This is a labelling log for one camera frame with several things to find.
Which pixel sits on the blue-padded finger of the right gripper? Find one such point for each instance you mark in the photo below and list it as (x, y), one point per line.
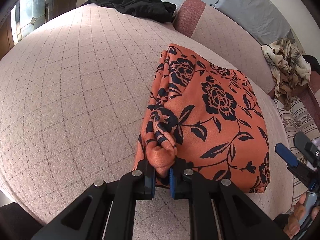
(286, 155)

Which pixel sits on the pink quilted bedspread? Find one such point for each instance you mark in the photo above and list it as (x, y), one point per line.
(73, 95)

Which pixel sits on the black garment on bed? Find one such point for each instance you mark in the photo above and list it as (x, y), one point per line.
(156, 10)

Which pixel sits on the black knee near bed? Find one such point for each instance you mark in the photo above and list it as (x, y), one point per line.
(16, 223)

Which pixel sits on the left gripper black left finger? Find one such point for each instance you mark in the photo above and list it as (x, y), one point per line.
(104, 210)

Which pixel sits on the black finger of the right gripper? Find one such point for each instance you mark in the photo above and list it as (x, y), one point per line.
(305, 146)

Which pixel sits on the orange black floral garment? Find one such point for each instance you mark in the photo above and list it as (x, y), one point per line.
(207, 115)

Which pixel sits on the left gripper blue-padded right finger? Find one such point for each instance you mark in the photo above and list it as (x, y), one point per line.
(219, 209)

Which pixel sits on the grey pillow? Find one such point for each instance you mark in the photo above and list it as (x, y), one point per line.
(260, 18)

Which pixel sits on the beige brown patterned cloth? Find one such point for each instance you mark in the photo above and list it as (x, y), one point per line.
(288, 67)

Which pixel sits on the pink quilted pillow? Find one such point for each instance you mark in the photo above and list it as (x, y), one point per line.
(219, 33)

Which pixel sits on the striped floral bedsheet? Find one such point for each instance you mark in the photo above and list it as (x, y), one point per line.
(302, 155)

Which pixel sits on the stained glass window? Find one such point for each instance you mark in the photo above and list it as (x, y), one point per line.
(26, 16)

